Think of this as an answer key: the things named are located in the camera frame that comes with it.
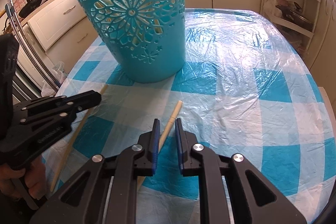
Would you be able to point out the black wok pan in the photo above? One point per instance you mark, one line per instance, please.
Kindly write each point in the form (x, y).
(29, 7)

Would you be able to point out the white shelf rack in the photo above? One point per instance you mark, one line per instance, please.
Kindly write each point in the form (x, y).
(299, 16)

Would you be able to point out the teal perforated plastic basket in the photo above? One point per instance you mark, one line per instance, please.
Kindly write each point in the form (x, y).
(146, 37)

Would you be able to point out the cream cabinet drawers left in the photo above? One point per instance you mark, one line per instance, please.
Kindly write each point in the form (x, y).
(59, 30)

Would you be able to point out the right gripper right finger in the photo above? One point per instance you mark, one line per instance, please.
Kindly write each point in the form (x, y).
(185, 141)

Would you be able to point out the blue checkered tablecloth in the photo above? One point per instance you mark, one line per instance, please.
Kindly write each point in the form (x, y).
(244, 90)

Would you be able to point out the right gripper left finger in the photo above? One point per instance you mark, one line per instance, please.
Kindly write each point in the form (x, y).
(147, 162)

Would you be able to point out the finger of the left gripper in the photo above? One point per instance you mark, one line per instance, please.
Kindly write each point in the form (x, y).
(82, 101)

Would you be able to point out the cream cabinets right side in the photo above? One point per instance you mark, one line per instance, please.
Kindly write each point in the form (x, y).
(320, 55)

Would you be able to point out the cream chopstick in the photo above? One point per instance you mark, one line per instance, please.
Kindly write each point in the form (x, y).
(169, 124)
(62, 160)

